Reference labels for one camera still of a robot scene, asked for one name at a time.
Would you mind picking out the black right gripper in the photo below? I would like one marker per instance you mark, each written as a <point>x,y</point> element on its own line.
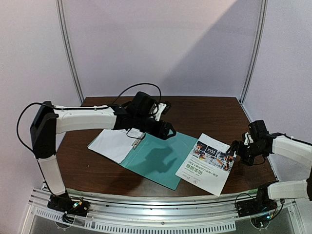
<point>241,149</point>

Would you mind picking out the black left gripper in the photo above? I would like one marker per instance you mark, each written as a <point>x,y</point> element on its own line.
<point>165,130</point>

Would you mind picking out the metal folder clip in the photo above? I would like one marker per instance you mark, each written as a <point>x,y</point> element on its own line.
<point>137,142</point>

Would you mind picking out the colourful printed brochure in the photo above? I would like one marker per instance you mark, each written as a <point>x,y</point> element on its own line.
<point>207,165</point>

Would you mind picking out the white printed text sheets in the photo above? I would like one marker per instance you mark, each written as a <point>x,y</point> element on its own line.
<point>115,144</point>

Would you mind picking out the teal file folder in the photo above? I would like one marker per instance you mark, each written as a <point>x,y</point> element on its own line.
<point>158,160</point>

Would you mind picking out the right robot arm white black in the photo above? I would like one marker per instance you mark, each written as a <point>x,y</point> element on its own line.
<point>288,147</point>

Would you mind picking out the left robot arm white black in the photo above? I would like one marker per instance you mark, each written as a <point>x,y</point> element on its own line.
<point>51,120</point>

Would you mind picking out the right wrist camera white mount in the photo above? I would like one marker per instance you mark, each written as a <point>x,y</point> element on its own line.
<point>247,139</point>

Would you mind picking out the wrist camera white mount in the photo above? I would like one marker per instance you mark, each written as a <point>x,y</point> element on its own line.
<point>161,109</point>
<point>247,139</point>

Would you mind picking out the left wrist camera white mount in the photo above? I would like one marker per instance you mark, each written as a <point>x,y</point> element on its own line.
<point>161,109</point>

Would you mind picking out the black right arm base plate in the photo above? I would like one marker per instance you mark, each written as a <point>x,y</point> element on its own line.
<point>252,206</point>

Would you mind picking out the left aluminium wall post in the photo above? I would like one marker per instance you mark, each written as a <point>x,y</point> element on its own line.
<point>68,50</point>

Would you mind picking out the aluminium wall post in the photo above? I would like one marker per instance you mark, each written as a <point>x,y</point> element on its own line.
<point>68,50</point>
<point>255,50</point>

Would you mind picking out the aluminium front rail frame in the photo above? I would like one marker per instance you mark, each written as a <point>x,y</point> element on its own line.
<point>118,214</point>

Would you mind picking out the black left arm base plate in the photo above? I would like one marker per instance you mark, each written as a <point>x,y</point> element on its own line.
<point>71,206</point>

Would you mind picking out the right aluminium wall post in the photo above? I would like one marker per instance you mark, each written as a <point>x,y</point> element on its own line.
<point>255,50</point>

